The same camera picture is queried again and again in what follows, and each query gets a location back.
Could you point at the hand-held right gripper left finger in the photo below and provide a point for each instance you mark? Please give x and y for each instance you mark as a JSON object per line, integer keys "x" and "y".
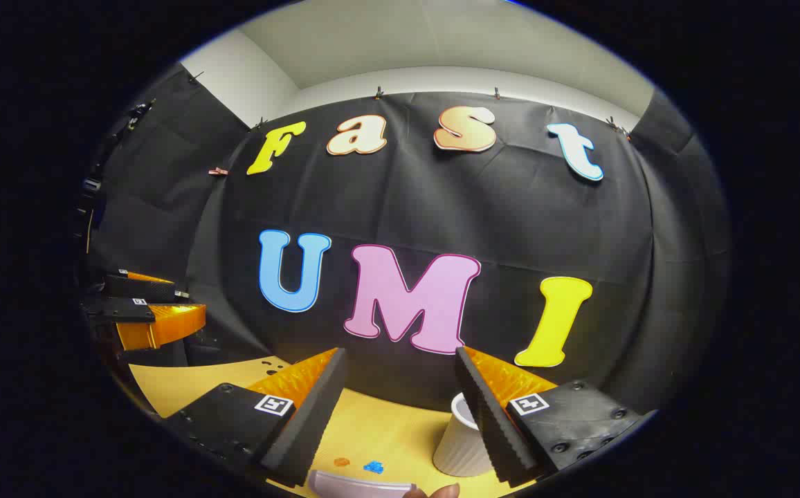
{"x": 310, "y": 422}

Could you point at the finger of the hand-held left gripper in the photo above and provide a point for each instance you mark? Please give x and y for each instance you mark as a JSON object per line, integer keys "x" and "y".
{"x": 137, "y": 287}
{"x": 161, "y": 325}

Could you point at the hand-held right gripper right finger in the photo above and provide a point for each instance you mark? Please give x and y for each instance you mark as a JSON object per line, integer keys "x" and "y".
{"x": 493, "y": 422}

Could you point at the white ribbed garbage bin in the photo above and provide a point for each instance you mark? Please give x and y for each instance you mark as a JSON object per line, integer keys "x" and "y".
{"x": 459, "y": 443}

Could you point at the orange paper scrap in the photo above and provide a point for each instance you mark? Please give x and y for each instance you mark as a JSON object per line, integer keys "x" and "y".
{"x": 341, "y": 461}

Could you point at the lavender plastic dustpan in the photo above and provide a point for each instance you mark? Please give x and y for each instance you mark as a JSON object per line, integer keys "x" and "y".
{"x": 351, "y": 484}

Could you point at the blue paper scrap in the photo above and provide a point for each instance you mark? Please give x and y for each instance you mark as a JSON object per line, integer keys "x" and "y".
{"x": 374, "y": 467}

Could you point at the yellow wooden desktop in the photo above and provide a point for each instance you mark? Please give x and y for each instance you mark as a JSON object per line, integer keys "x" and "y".
{"x": 379, "y": 429}

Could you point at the dark equipment stand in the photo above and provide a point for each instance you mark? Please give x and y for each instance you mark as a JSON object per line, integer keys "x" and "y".
{"x": 92, "y": 187}

